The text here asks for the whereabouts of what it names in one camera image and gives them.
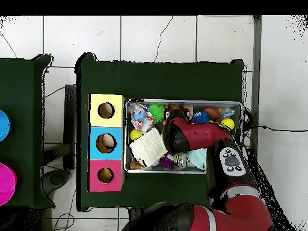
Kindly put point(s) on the purple spiky monster toy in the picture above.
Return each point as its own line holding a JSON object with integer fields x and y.
{"x": 166, "y": 162}

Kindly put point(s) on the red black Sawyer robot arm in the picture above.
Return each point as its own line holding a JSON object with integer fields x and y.
{"x": 204, "y": 134}

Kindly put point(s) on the yellow foam ball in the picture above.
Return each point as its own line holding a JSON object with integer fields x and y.
{"x": 136, "y": 134}
{"x": 227, "y": 123}

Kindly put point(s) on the dark green table cloth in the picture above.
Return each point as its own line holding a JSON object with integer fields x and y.
{"x": 156, "y": 81}

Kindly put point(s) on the small brown football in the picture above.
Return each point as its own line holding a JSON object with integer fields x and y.
{"x": 211, "y": 112}

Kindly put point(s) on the wooden box with three holes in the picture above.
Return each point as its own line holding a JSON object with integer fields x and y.
{"x": 95, "y": 154}

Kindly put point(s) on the dark grey round base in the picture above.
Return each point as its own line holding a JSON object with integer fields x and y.
{"x": 56, "y": 179}

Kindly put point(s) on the crushed clear plastic bottle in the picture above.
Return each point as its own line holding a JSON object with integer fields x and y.
{"x": 140, "y": 118}

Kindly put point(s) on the crushed printed drink can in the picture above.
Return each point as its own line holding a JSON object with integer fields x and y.
{"x": 181, "y": 160}

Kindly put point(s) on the tan ball with black seam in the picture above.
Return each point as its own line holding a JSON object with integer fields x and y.
{"x": 105, "y": 143}

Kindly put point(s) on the yellow duck plush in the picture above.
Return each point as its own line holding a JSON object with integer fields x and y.
{"x": 105, "y": 174}

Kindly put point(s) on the blue bowl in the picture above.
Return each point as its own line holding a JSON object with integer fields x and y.
{"x": 4, "y": 126}

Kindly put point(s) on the cream waffle cloth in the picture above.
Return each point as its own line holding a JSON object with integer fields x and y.
{"x": 148, "y": 148}

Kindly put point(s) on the black upright panel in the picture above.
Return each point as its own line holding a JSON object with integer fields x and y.
{"x": 70, "y": 125}

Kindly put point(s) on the plain green spiky ball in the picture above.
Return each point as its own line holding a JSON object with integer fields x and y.
{"x": 156, "y": 110}

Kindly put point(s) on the pink bowl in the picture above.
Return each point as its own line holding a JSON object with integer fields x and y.
{"x": 6, "y": 184}

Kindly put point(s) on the grey metal rail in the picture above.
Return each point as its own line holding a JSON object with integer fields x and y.
{"x": 256, "y": 72}

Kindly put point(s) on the mint green waffle cloth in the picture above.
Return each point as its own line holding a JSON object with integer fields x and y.
{"x": 198, "y": 157}

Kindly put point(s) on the dark green side-table cloth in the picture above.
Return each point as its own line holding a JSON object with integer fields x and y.
{"x": 24, "y": 84}

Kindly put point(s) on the silver mesh bin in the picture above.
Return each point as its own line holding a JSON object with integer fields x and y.
{"x": 166, "y": 171}

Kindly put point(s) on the small blue spiky toy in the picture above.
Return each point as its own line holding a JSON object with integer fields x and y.
{"x": 201, "y": 117}

